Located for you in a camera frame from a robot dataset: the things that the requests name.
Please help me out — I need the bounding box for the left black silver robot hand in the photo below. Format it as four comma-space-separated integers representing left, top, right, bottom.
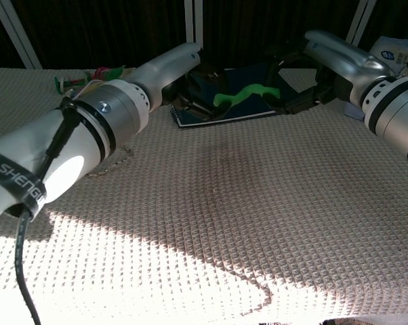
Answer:
131, 43, 232, 120

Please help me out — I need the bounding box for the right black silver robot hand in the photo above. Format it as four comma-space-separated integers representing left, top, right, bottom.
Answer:
262, 29, 396, 115

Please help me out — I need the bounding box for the green stick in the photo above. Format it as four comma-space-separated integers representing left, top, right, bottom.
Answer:
213, 83, 280, 116

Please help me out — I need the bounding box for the lilac wet wipes pack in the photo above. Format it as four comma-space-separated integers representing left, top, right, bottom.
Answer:
369, 36, 408, 74

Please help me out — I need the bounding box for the colourful feather shuttlecock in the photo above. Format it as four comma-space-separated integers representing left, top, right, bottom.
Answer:
54, 64, 136, 95

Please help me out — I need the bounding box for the beige waffle tablecloth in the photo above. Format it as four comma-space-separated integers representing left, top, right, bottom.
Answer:
0, 66, 408, 325

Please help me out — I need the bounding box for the white metal frame post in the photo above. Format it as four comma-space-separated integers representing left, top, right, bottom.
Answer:
345, 0, 378, 47
184, 0, 205, 47
0, 0, 42, 70

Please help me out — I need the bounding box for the dark blue ring binder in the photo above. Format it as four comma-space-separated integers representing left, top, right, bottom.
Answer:
169, 66, 302, 129

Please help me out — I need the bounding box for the black velcro strap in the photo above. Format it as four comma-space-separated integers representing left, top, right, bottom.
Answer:
0, 148, 48, 216

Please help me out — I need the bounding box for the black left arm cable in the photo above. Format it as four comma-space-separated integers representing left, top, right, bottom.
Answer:
16, 97, 79, 325

